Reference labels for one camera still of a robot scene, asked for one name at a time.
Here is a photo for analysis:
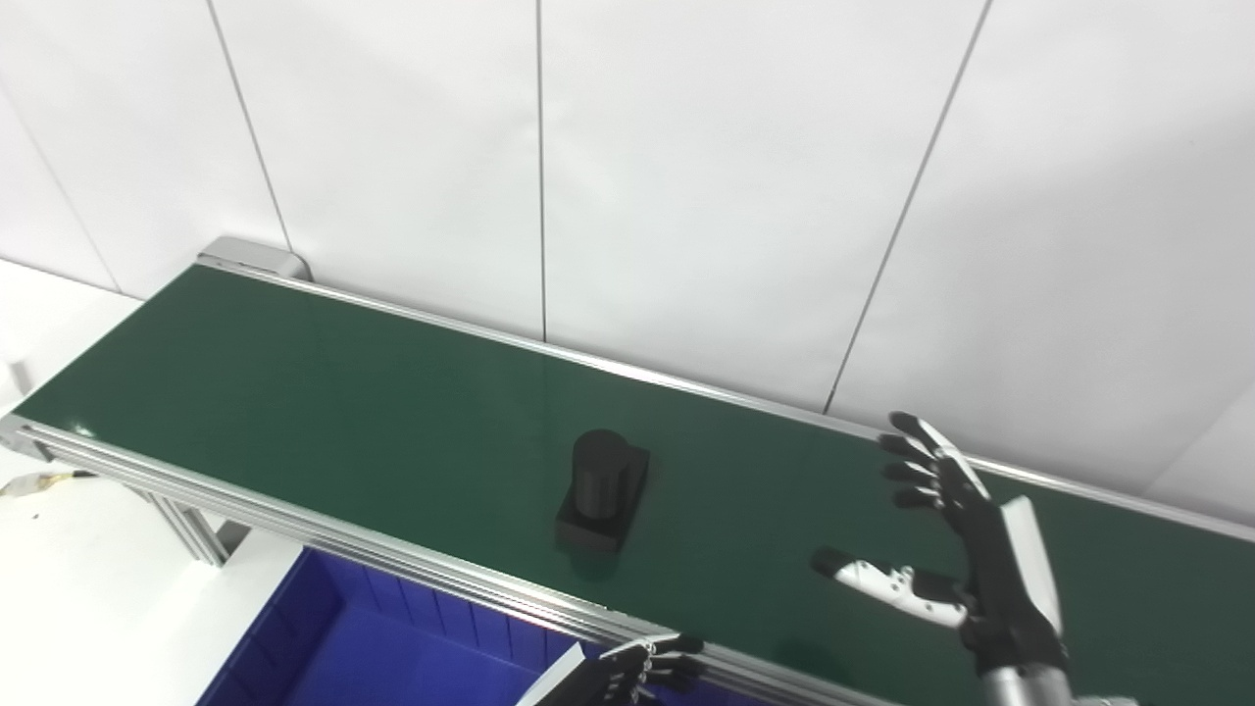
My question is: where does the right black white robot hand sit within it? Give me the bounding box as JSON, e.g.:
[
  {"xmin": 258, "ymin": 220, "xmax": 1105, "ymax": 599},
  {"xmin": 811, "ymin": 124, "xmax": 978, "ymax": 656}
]
[{"xmin": 811, "ymin": 411, "xmax": 1071, "ymax": 679}]

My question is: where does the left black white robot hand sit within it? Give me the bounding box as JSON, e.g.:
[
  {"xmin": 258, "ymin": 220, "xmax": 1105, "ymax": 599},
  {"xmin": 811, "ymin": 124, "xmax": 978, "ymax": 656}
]
[{"xmin": 515, "ymin": 634, "xmax": 706, "ymax": 706}]

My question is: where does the black cylinder block part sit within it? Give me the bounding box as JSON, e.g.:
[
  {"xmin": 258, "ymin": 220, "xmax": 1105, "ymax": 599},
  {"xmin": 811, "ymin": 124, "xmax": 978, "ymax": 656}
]
[{"xmin": 555, "ymin": 429, "xmax": 652, "ymax": 553}]

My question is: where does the blue plastic bin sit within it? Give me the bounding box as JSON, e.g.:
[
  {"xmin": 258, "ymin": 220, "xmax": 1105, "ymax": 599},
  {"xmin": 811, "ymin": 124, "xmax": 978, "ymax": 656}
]
[{"xmin": 196, "ymin": 547, "xmax": 771, "ymax": 706}]

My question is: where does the green conveyor belt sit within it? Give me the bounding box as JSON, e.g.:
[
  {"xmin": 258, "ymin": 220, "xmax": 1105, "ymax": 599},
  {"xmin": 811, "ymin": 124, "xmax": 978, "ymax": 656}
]
[
  {"xmin": 0, "ymin": 235, "xmax": 1255, "ymax": 706},
  {"xmin": 12, "ymin": 263, "xmax": 1255, "ymax": 706}
]

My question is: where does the aluminium conveyor leg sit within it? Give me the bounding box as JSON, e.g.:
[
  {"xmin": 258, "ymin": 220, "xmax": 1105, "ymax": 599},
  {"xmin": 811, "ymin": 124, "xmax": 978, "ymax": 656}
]
[{"xmin": 145, "ymin": 488, "xmax": 232, "ymax": 569}]

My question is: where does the yellowish cable end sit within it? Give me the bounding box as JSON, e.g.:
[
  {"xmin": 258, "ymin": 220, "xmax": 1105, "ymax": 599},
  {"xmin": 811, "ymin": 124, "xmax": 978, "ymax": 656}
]
[{"xmin": 0, "ymin": 471, "xmax": 95, "ymax": 498}]

